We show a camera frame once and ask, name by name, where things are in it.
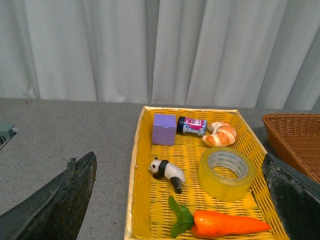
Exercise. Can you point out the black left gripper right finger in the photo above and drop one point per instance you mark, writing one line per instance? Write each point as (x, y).
(296, 198)

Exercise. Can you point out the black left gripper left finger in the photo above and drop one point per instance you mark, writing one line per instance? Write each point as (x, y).
(55, 211)

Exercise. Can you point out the yellow packing tape roll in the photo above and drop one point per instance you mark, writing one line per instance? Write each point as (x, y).
(225, 174)

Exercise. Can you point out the brown wicker basket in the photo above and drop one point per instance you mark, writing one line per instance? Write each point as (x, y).
(296, 139)

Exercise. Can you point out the yellow woven basket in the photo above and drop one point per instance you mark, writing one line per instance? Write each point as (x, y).
(148, 214)

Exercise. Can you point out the grey device at left edge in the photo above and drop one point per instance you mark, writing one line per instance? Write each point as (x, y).
(7, 132)

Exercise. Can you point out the toy orange carrot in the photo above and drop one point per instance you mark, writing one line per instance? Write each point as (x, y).
(208, 224)

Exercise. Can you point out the toy croissant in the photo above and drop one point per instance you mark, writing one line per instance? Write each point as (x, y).
(222, 134)

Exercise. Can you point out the toy panda figure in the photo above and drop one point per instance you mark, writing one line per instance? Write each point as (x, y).
(165, 169)

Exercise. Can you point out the small labelled jar black lid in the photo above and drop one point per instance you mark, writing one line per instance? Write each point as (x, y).
(188, 125)

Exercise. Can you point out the purple cube block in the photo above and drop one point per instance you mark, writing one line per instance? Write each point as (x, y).
(164, 129)

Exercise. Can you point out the white curtain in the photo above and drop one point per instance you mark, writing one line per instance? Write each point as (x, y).
(224, 53)

